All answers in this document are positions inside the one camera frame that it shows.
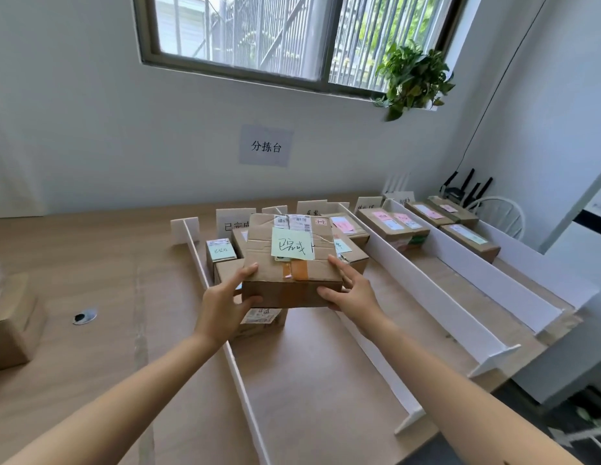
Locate person's left hand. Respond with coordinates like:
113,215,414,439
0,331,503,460
194,263,263,351

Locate person's right hand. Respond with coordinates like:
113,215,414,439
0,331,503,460
317,255,386,337

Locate cardboard box with orange tape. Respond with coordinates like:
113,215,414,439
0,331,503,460
241,213,344,309

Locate person's left forearm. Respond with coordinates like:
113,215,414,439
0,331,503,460
2,332,224,465

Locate person's right forearm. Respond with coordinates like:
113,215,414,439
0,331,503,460
361,316,585,465

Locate cardboard box with white label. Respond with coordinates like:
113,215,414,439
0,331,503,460
214,258,288,340

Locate cardboard box with green label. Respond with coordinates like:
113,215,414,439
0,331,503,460
332,229,370,275

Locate small box with green note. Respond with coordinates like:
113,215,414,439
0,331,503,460
206,238,237,282

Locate plain brown cardboard box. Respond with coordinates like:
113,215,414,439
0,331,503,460
231,227,250,260

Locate green handwritten sticky note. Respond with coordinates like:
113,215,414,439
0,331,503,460
271,227,315,261

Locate cardboard box with pink label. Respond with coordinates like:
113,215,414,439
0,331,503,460
324,212,370,248

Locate white foam divider board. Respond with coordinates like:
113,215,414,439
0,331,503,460
382,198,521,378
336,203,426,436
474,220,600,336
183,218,272,465

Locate cardboard box pink white labels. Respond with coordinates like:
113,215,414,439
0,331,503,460
357,207,414,251

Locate blank white card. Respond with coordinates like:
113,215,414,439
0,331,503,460
170,217,201,245

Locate cardboard box with green side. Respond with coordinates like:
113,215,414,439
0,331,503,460
392,212,431,248

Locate flat box with pink label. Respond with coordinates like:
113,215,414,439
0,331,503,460
405,201,455,228
426,195,480,230

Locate flat box with green label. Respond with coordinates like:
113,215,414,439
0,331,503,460
439,223,501,264

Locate black router with antennas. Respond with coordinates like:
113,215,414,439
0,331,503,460
439,168,494,209

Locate white round chair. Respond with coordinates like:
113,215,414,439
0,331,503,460
465,196,526,241

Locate green potted plant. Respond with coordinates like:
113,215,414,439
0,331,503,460
373,40,456,122

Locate large brown cardboard box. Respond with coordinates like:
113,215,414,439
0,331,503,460
0,273,47,374

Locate white paper wall sign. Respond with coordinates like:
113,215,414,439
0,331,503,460
239,124,294,168

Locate window with dark frame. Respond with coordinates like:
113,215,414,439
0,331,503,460
132,0,468,100

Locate black wall cable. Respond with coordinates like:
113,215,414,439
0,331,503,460
443,0,552,189

